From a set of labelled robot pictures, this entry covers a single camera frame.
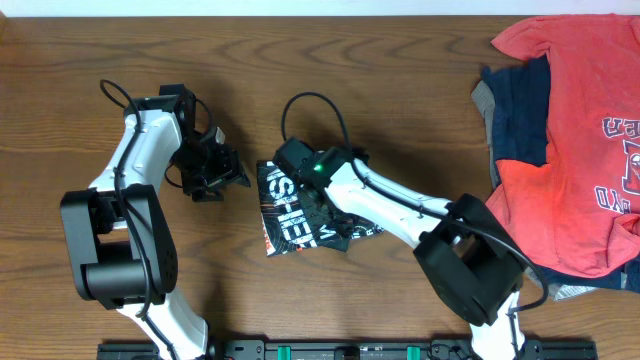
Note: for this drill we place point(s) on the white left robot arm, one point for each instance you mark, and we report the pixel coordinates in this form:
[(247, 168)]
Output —
[(120, 246)]

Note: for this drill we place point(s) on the red printed t-shirt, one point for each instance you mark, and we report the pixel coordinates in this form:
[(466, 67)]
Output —
[(578, 213)]

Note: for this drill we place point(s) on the navy blue garment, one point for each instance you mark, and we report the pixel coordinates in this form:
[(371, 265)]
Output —
[(519, 133)]

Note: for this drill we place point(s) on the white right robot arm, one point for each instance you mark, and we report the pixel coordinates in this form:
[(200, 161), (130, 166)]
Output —
[(468, 258)]

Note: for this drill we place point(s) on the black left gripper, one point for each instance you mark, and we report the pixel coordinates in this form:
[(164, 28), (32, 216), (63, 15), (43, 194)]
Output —
[(220, 173)]

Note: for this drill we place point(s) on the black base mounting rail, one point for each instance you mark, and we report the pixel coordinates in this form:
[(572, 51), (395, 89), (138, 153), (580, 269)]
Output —
[(438, 349)]

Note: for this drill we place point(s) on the grey garment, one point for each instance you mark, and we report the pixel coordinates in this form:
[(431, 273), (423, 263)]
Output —
[(484, 101)]

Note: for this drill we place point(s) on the black orange-lined jersey shirt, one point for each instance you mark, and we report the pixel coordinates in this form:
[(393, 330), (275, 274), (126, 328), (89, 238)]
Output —
[(292, 222)]

